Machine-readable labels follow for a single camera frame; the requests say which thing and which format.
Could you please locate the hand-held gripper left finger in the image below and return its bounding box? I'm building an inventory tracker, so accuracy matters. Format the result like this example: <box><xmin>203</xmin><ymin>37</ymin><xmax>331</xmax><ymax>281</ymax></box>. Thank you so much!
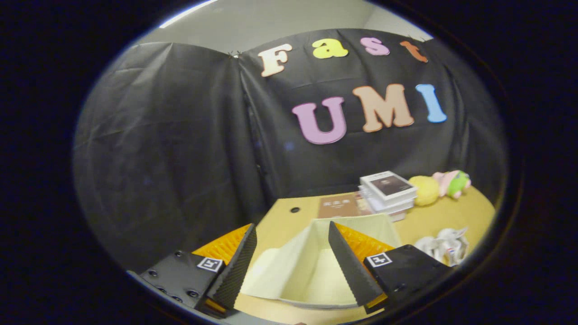
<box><xmin>138</xmin><ymin>223</ymin><xmax>258</xmax><ymax>319</ymax></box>

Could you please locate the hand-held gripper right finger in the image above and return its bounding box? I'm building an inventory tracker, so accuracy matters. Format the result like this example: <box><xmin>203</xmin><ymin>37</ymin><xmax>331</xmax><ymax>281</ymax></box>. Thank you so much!
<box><xmin>328</xmin><ymin>221</ymin><xmax>452</xmax><ymax>315</ymax></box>

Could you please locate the grey fabric storage box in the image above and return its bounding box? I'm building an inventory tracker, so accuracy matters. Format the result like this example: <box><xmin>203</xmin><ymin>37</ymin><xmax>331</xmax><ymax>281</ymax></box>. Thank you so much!
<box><xmin>239</xmin><ymin>214</ymin><xmax>403</xmax><ymax>310</ymax></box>

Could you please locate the white canvas shoe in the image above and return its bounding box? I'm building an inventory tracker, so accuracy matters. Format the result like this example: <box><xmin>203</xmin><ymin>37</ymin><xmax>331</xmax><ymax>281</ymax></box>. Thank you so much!
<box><xmin>436</xmin><ymin>227</ymin><xmax>470</xmax><ymax>267</ymax></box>
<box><xmin>415</xmin><ymin>235</ymin><xmax>445</xmax><ymax>265</ymax></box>

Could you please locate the brown cover book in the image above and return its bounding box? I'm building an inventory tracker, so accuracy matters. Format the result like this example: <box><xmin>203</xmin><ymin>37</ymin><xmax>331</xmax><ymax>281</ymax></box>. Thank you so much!
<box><xmin>317</xmin><ymin>195</ymin><xmax>363</xmax><ymax>219</ymax></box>

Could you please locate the pinkish thick book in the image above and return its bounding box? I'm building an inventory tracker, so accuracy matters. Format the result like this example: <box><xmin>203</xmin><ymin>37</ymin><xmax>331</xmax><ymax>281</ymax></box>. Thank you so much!
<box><xmin>352</xmin><ymin>192</ymin><xmax>407</xmax><ymax>222</ymax></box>

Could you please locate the plain white book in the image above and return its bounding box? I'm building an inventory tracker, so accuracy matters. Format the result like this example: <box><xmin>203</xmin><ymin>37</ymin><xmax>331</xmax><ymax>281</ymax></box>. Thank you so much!
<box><xmin>359</xmin><ymin>185</ymin><xmax>415</xmax><ymax>214</ymax></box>

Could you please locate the white book with portrait cover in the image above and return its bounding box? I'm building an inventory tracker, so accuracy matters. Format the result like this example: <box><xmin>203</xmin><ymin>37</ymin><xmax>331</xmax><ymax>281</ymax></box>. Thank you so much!
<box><xmin>360</xmin><ymin>171</ymin><xmax>418</xmax><ymax>201</ymax></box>

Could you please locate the yellow round plush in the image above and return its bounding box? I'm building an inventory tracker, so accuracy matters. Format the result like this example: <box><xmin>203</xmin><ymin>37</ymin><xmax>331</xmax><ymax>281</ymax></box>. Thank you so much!
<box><xmin>409</xmin><ymin>176</ymin><xmax>440</xmax><ymax>207</ymax></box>

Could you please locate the pink and green plush toy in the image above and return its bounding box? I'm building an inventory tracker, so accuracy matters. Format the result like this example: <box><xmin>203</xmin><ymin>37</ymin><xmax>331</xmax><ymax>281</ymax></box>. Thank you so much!
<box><xmin>432</xmin><ymin>170</ymin><xmax>471</xmax><ymax>200</ymax></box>

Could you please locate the black backdrop cloth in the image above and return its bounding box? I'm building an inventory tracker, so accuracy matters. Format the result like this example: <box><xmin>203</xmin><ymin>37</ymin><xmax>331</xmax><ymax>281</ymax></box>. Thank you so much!
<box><xmin>72</xmin><ymin>28</ymin><xmax>508</xmax><ymax>271</ymax></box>

